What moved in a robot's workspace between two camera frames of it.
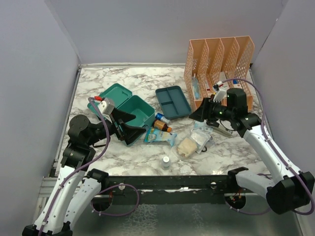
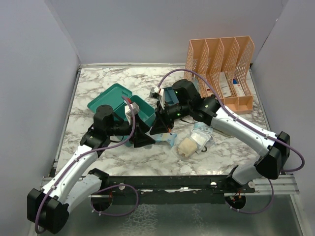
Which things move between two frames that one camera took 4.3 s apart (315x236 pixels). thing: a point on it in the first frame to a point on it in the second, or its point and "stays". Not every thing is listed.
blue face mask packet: x=203 y=126 stays
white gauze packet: x=202 y=137 stays
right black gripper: x=204 y=111 to x=160 y=125
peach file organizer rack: x=215 y=65 stays
